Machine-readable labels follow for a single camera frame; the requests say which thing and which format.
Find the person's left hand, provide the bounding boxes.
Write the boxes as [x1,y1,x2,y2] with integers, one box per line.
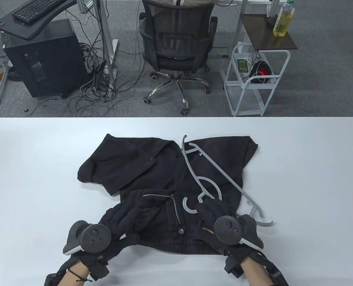
[81,233,142,281]

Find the person's right hand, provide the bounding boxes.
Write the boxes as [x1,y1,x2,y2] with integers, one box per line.
[195,200,257,258]

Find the grey plastic hanger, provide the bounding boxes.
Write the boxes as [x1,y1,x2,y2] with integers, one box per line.
[181,135,274,227]

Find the black trousers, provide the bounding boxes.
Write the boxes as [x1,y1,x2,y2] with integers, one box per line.
[77,133,259,257]

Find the person's right forearm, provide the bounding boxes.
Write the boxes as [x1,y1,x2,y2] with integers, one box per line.
[241,255,273,286]

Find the black forearm pack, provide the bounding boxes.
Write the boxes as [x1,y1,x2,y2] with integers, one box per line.
[44,258,76,286]
[255,252,289,286]

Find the person's left forearm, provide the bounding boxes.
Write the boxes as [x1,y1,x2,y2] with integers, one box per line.
[56,262,90,286]

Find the grey hand controller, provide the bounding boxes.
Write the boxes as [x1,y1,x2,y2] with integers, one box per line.
[214,214,265,250]
[63,220,110,256]

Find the white rolling cart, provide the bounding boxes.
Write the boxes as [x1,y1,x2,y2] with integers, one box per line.
[223,43,291,117]

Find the black mesh office chair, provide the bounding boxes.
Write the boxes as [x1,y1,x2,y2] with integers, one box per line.
[138,0,218,116]

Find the dark brown side table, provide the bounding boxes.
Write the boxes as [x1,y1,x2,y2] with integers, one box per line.
[239,13,298,51]

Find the black computer tower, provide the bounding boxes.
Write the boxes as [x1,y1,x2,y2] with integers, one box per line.
[2,18,89,99]

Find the yellow oil bottle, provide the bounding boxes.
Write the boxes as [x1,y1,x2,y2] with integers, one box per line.
[272,0,295,37]

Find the silver desk leg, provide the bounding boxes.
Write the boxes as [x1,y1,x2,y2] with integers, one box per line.
[214,0,249,59]
[98,0,119,90]

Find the black keyboard tray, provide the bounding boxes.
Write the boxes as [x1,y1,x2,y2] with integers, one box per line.
[0,0,77,41]

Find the black keyboard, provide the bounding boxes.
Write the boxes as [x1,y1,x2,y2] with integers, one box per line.
[12,0,67,25]

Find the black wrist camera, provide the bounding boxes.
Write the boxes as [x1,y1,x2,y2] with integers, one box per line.
[90,259,110,281]
[224,253,246,279]

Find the black cord bracelet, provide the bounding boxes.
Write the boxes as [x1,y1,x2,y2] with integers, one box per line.
[68,268,93,283]

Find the tangle of black cables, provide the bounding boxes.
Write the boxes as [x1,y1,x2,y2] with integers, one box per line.
[65,9,144,118]

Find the aluminium frame rail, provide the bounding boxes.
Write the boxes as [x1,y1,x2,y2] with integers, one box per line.
[77,0,99,14]

